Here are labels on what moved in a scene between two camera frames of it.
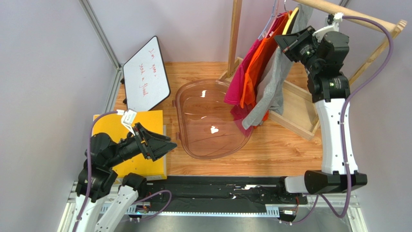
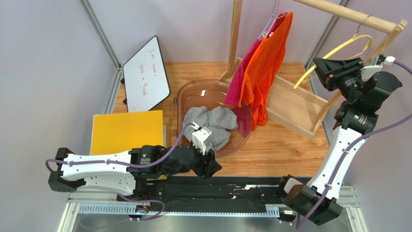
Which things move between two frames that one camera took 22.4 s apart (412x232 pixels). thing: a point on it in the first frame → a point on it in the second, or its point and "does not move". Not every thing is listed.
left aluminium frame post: (110, 48) does not move
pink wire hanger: (277, 16) does not move
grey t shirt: (270, 97) → (220, 120)
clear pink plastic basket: (207, 126) does not move
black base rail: (230, 194) does not move
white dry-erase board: (145, 79) does not move
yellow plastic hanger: (284, 32) → (303, 78)
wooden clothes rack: (299, 107) does not move
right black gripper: (298, 45) → (337, 74)
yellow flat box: (113, 125) does not move
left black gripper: (152, 148) → (213, 166)
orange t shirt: (255, 64) does not move
